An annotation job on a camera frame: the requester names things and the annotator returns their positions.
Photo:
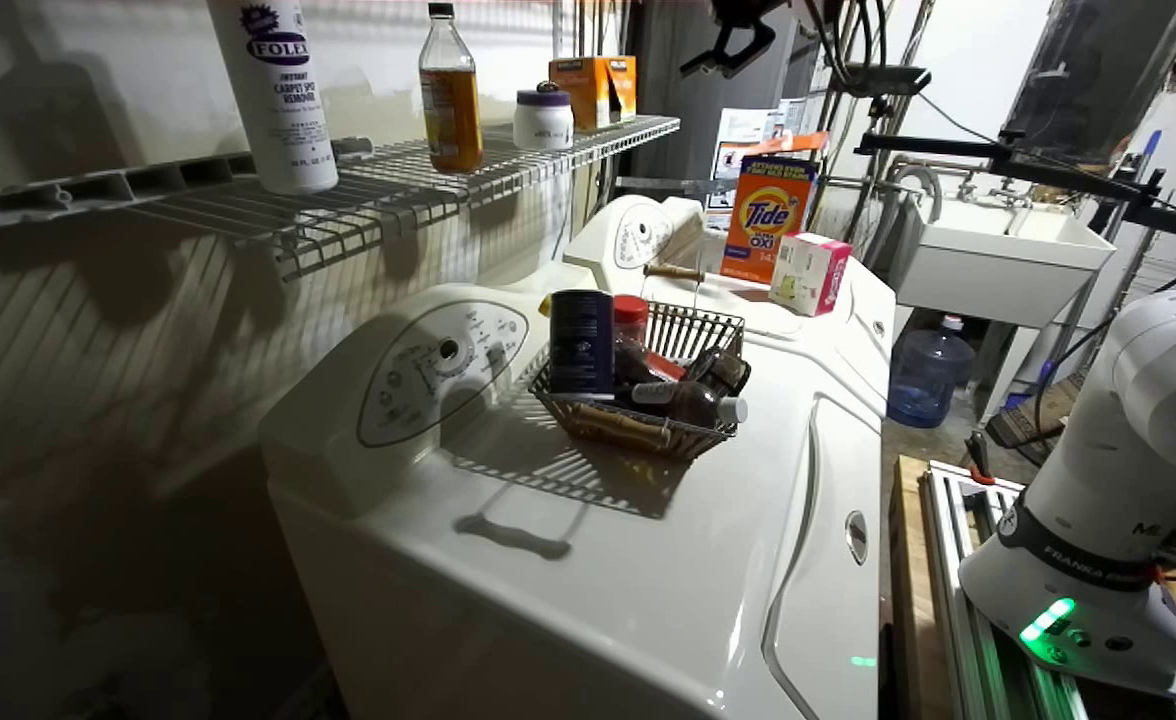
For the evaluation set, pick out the amber liquid glass bottle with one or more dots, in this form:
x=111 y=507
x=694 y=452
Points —
x=450 y=113

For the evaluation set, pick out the wooden platform board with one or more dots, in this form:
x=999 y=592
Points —
x=910 y=586

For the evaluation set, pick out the dark blue cylindrical canister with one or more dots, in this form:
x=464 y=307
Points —
x=580 y=347

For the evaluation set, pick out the pink and white box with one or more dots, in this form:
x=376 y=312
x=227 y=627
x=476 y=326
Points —
x=813 y=274

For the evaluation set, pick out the blue water jug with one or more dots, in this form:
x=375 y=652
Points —
x=929 y=375

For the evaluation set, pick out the white washing machine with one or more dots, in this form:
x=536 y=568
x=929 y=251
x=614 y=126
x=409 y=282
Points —
x=614 y=574

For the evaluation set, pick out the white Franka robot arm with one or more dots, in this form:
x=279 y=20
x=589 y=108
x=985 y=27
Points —
x=1121 y=466

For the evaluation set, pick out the oval washer control panel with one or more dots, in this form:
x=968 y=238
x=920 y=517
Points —
x=441 y=365

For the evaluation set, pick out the white jar blue lid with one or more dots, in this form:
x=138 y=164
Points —
x=541 y=123

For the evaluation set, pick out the grey covered cylinder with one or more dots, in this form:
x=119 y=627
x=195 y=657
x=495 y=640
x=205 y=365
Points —
x=1094 y=82

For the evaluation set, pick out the white dryer machine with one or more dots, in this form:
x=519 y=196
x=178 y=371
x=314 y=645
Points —
x=672 y=233

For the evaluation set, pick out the orange cardboard box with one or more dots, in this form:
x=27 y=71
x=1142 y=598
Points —
x=620 y=82
x=579 y=89

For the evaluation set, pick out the black tripod bar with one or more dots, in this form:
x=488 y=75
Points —
x=1080 y=181

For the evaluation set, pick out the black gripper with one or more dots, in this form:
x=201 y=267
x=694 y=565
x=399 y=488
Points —
x=751 y=13

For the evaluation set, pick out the red lidded bottle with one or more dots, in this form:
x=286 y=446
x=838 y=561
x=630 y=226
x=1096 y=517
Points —
x=630 y=321

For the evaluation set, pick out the aluminium frame rails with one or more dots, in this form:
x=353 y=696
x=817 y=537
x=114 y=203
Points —
x=972 y=640

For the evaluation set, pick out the orange Tide detergent box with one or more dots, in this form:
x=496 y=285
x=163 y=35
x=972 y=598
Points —
x=767 y=220

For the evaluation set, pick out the white utility sink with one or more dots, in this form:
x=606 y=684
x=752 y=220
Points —
x=1003 y=267

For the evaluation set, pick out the glass jar black lid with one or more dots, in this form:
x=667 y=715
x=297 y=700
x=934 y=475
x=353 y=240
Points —
x=721 y=371

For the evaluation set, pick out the tall white spray bottle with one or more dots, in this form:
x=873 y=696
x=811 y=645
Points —
x=281 y=106

